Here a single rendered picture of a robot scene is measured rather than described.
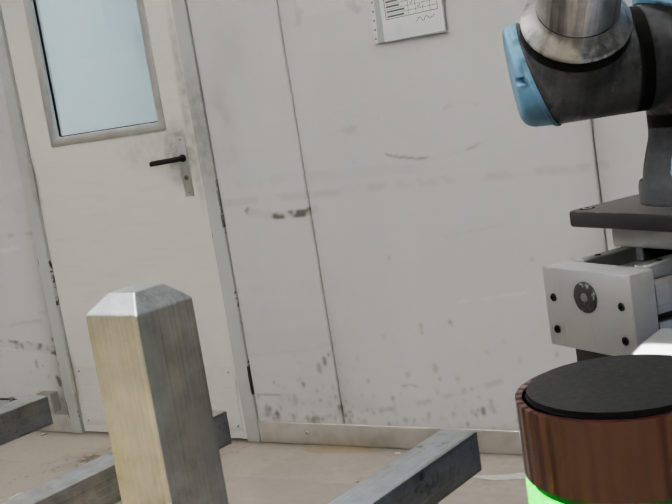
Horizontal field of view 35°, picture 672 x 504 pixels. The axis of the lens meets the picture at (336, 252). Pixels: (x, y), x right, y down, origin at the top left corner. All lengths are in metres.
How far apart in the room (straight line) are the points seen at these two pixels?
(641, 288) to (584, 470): 0.82
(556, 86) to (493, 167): 2.12
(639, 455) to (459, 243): 3.08
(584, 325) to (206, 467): 0.71
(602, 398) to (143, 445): 0.25
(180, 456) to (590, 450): 0.25
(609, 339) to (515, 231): 2.15
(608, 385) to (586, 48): 0.84
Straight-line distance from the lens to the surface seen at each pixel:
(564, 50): 1.13
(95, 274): 4.28
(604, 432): 0.28
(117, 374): 0.49
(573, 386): 0.31
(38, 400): 1.12
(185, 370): 0.49
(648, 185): 1.23
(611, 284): 1.11
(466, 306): 3.40
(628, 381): 0.31
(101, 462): 0.87
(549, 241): 3.24
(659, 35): 1.19
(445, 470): 0.75
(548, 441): 0.29
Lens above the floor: 1.22
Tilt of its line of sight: 8 degrees down
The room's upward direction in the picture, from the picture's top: 9 degrees counter-clockwise
